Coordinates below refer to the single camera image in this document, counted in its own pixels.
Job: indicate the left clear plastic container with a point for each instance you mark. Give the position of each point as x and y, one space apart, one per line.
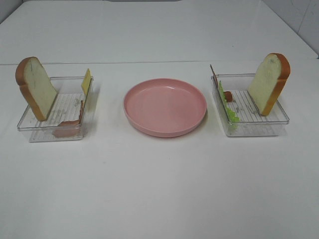
66 107

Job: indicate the green lettuce leaf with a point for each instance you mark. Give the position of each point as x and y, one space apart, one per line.
228 115

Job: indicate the bacon strip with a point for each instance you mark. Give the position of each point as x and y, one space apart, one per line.
70 128
226 96

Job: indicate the clear plastic container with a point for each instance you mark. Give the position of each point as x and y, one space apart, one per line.
251 122
66 107

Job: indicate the bread slice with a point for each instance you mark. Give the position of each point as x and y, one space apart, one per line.
36 87
269 81

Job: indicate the yellow cheese slice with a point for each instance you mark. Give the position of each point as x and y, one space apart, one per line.
85 85

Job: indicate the pink round plate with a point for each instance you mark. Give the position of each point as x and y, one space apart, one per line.
164 107

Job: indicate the right clear plastic container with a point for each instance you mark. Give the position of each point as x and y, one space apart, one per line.
251 122

